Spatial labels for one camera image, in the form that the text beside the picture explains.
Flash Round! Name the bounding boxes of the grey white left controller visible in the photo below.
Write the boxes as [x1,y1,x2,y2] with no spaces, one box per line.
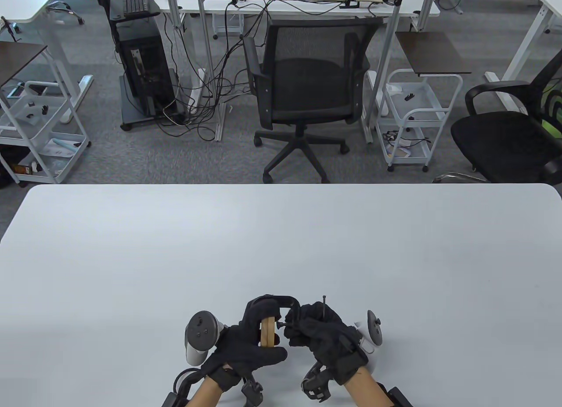
[184,310,227,366]

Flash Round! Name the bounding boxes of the black metal clamp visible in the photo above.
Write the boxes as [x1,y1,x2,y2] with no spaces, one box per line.
[250,294,328,337]

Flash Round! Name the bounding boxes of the white desk with angled leg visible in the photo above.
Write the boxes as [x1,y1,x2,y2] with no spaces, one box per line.
[484,0,562,114]

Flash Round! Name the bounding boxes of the black computer tower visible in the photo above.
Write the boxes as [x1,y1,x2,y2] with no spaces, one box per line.
[115,27,178,117]

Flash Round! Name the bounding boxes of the white curved desk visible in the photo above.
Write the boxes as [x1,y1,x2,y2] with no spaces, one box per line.
[0,0,95,124]

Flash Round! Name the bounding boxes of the person's right hand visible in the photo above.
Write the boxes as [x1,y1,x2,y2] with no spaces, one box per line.
[283,302,370,385]

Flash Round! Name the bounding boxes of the white power strip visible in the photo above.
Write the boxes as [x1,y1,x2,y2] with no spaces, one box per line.
[188,68,207,114]

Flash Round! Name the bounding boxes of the black green office chair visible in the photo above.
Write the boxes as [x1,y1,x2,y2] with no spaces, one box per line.
[451,49,562,184]

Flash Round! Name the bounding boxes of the person's left forearm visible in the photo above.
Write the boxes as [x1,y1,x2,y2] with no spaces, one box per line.
[187,375,227,407]

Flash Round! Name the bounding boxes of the black mesh office chair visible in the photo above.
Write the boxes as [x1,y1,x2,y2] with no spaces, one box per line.
[243,18,385,184]

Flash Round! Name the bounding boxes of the chrome chair base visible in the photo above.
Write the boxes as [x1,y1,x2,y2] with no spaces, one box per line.
[432,172,490,184]

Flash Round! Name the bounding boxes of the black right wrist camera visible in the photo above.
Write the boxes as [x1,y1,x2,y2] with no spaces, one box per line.
[301,365,332,403]

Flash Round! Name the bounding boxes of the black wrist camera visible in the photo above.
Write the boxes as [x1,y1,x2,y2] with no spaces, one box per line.
[301,365,332,403]
[241,378,264,407]

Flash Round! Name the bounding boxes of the white rolling cart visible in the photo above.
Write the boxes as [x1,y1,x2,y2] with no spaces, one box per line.
[0,80,93,186]
[375,69,464,173]

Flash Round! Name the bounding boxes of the grey rolling computer stand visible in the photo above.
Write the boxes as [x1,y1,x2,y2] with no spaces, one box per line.
[97,0,181,132]

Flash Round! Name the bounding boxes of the person's right forearm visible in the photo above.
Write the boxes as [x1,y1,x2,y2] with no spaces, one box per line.
[345,367,391,407]

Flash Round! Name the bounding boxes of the grey white controller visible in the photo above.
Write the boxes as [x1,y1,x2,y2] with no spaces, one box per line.
[184,310,227,366]
[353,310,384,355]

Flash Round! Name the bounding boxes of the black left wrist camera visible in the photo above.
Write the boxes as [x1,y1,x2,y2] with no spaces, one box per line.
[241,378,264,407]

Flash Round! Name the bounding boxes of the grey white right controller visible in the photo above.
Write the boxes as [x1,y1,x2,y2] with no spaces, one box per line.
[353,310,384,355]

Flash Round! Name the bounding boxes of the dark brown side tabletop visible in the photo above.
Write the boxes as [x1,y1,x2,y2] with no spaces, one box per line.
[0,41,48,88]
[395,31,472,77]

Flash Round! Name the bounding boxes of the white desk with metal posts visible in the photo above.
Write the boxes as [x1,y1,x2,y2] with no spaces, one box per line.
[151,0,441,144]

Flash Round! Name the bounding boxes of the person's left hand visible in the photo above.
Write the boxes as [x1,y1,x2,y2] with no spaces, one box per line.
[200,295,288,391]

